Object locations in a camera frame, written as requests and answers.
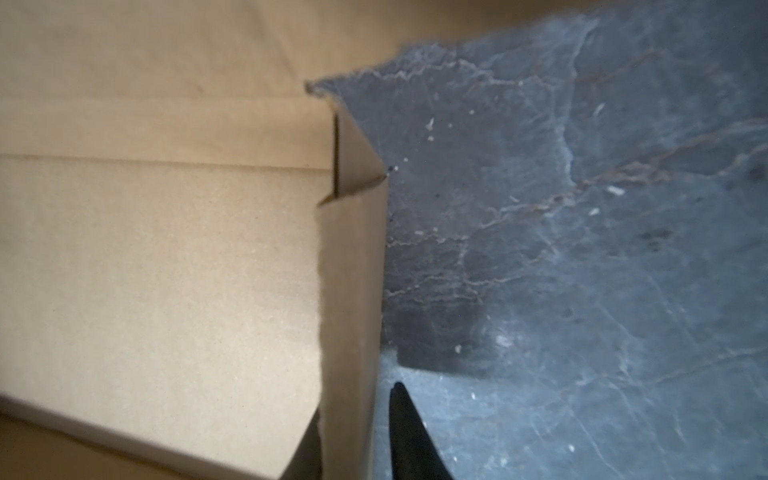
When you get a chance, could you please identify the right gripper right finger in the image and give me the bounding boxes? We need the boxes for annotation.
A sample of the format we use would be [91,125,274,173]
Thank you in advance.
[388,382,453,480]

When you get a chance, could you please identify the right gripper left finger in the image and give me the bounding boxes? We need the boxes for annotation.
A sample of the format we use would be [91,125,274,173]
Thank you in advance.
[280,409,322,480]

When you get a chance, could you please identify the brown cardboard box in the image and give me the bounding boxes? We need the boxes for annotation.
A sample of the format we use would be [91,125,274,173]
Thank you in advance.
[1,1,574,479]

